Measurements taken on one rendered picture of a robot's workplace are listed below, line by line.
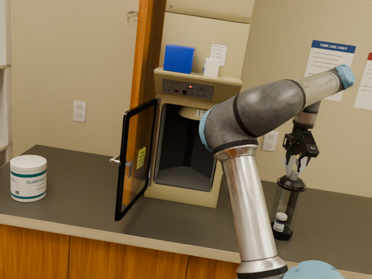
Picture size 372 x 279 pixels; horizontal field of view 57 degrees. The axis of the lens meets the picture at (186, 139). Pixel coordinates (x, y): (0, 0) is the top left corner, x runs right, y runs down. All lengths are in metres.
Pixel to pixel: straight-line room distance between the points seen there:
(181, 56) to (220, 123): 0.47
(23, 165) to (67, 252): 0.37
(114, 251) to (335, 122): 1.26
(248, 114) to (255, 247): 0.29
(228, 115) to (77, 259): 0.88
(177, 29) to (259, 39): 0.57
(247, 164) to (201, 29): 0.67
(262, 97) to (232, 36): 0.59
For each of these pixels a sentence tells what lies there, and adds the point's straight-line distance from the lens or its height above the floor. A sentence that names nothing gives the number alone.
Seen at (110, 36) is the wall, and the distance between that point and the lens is 1.84.
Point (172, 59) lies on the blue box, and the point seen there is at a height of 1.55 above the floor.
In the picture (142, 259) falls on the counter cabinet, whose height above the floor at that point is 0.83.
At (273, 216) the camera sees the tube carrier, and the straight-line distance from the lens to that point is 1.40.
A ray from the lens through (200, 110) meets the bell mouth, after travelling 1.40.
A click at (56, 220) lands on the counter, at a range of 1.36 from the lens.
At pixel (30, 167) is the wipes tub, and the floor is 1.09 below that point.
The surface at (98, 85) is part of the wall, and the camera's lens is 1.89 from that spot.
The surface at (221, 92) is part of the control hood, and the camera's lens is 1.28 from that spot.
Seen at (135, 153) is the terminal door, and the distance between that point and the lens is 1.24.
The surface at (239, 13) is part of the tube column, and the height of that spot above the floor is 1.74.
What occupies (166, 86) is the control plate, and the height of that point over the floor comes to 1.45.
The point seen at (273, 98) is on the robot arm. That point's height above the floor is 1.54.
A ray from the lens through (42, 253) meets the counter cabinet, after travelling 1.48.
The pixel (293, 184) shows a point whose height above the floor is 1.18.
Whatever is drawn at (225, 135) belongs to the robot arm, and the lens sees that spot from 0.82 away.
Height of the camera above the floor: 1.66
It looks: 18 degrees down
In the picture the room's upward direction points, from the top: 8 degrees clockwise
